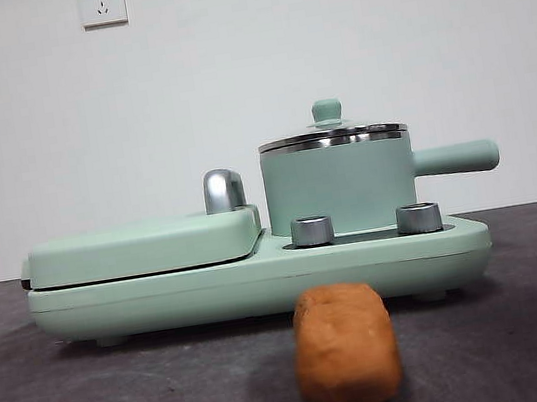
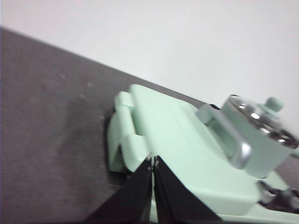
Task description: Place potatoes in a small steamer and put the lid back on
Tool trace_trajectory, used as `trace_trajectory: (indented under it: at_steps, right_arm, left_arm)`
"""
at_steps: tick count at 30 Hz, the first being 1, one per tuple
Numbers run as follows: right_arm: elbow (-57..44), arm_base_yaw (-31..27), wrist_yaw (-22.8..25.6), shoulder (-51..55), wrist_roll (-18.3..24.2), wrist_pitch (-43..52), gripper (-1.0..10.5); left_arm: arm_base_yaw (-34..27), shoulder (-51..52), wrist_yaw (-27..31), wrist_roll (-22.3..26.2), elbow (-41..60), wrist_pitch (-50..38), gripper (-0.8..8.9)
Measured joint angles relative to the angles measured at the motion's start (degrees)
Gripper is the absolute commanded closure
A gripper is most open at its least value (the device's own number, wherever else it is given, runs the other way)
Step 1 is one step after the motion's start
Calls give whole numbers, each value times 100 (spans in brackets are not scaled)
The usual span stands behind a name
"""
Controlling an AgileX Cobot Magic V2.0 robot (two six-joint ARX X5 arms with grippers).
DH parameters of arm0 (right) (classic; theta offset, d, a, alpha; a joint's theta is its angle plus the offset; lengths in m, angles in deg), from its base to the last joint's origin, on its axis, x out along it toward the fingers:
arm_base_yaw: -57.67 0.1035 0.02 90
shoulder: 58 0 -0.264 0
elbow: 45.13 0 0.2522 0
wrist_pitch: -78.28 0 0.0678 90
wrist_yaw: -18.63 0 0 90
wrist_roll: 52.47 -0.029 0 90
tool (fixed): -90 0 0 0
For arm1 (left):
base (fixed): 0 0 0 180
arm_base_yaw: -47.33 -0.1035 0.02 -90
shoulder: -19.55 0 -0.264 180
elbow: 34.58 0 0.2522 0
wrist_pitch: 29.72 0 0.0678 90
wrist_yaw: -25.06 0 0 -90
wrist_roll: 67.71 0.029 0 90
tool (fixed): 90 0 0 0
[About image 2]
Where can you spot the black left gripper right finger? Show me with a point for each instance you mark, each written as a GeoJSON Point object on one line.
{"type": "Point", "coordinates": [177, 200]}

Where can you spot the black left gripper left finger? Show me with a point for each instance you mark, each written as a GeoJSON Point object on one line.
{"type": "Point", "coordinates": [133, 198]}

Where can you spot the glass pot lid green knob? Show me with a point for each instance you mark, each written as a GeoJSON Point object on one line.
{"type": "Point", "coordinates": [273, 105]}

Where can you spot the mint green steamer pot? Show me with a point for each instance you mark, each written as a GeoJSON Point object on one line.
{"type": "Point", "coordinates": [261, 151]}

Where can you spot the mint green breakfast machine base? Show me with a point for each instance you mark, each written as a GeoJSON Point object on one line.
{"type": "Point", "coordinates": [114, 135]}

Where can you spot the silver control knob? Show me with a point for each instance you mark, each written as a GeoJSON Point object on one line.
{"type": "Point", "coordinates": [268, 193]}
{"type": "Point", "coordinates": [290, 197]}

